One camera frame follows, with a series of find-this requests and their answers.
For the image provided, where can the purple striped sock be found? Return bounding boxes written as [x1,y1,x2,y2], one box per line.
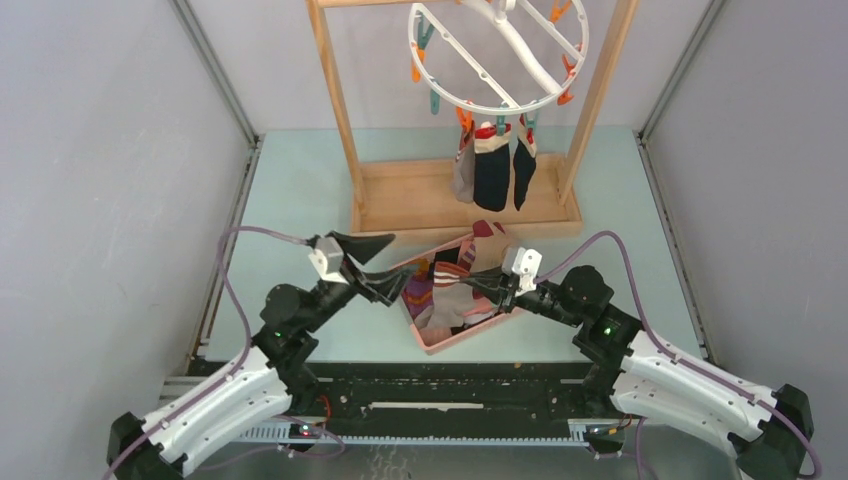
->
[401,274,433,320]

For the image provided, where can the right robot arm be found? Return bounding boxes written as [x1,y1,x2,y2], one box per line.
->
[462,266,814,479]

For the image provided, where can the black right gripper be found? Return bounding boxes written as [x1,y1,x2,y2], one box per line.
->
[460,265,583,330]

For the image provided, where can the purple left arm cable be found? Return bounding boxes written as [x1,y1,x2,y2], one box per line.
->
[99,226,349,480]

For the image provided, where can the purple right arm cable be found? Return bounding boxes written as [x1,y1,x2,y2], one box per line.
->
[536,230,824,480]

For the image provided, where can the orange clothespin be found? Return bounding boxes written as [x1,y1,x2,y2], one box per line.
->
[455,100,475,134]
[410,42,426,83]

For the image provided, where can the teal clothespin holding sock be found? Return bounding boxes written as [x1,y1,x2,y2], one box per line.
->
[521,108,539,131]

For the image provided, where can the orange front clothespin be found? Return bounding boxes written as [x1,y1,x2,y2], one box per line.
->
[455,100,475,134]

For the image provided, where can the pink plastic basket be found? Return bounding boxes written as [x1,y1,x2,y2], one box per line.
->
[399,227,509,355]

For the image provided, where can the navy santa sock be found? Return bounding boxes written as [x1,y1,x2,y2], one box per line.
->
[473,122,512,212]
[513,123,537,211]

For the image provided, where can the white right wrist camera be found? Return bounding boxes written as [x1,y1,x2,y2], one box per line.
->
[501,246,542,297]

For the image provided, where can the white round clip hanger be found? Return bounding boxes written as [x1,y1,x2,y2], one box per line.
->
[407,1,590,117]

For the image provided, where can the teal left clothespin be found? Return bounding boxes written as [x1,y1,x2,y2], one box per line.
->
[429,80,441,116]

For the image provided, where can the wooden hanger stand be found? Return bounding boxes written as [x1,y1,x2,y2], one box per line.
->
[306,1,639,243]

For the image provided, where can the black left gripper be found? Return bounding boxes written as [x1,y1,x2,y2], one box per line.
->
[302,231,419,333]

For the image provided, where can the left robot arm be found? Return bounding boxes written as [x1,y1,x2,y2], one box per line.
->
[104,231,416,479]

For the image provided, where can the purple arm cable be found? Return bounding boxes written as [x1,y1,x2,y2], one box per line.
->
[99,226,349,480]
[536,230,824,480]

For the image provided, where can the orange cuffed grey sock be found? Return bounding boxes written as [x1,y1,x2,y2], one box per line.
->
[451,129,475,203]

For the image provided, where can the beige red striped sock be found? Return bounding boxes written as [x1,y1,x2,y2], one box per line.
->
[457,220,517,272]

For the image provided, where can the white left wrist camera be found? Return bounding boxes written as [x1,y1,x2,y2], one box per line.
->
[308,237,348,284]

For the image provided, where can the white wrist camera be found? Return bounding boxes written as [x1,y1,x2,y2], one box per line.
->
[501,246,542,297]
[308,237,348,284]

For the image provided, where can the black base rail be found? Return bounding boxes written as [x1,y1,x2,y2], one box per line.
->
[254,359,637,440]

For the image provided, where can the pink mint sock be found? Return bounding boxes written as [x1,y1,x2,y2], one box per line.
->
[462,303,497,325]

